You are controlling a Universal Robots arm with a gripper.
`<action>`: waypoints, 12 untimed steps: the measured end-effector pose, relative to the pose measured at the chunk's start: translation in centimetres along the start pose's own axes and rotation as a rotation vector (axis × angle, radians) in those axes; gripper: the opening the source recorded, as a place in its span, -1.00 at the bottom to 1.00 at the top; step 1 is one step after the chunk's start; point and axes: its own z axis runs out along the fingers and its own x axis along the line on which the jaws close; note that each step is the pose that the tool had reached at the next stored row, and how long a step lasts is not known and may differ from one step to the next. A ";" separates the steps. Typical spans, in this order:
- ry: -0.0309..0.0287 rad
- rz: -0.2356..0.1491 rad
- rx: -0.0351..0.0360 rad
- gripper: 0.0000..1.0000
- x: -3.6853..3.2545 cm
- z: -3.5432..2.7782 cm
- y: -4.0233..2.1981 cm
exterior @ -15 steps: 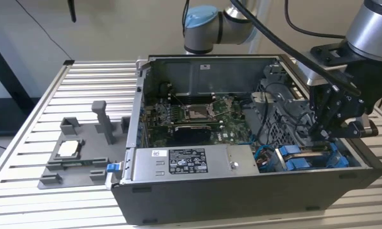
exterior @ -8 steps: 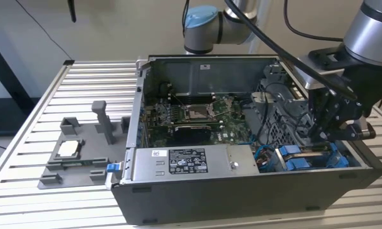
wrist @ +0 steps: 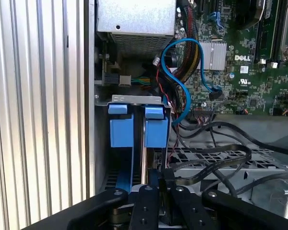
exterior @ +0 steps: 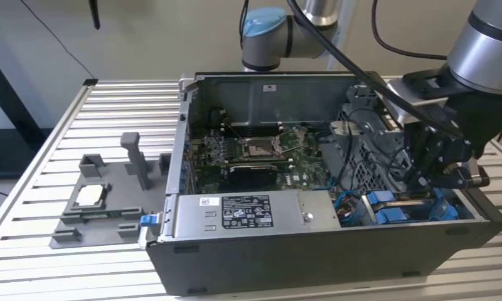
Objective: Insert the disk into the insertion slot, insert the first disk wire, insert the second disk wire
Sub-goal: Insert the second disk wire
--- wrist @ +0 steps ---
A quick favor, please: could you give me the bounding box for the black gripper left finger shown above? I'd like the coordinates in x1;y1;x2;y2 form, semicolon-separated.
21;169;160;230

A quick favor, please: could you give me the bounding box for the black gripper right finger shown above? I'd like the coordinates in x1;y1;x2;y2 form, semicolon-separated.
159;169;288;230

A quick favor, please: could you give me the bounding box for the hard disk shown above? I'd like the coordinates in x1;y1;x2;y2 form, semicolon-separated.
107;102;171;195

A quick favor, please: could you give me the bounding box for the black disk wire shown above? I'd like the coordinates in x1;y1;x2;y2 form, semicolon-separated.
167;143;253;187

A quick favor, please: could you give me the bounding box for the grey metal disk bay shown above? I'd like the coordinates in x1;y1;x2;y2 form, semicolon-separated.
95;94;288;220

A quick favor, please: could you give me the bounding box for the RAM slot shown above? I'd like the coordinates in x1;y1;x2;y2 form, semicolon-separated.
253;0;282;65

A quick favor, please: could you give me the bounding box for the black PC case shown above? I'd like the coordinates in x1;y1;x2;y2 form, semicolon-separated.
83;0;288;230

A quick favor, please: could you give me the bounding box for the green motherboard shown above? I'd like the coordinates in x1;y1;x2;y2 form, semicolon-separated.
175;0;288;118

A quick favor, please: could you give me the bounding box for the silver chipset heatsink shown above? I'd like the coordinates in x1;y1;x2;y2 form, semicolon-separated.
199;40;228;70

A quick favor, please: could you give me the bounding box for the silver power supply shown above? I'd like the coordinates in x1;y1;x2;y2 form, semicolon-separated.
96;0;177;58

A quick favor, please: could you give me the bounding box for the round black power wire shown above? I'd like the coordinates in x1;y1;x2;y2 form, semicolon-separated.
172;121;288;156

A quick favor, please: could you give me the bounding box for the thin red wire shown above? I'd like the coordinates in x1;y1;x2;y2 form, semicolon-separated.
156;67;180;166

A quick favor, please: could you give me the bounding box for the blue data wire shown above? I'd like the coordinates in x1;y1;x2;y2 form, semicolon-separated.
161;38;224;127

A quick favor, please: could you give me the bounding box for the braided black wire harness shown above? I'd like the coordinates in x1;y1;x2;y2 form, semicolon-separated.
175;0;202;82

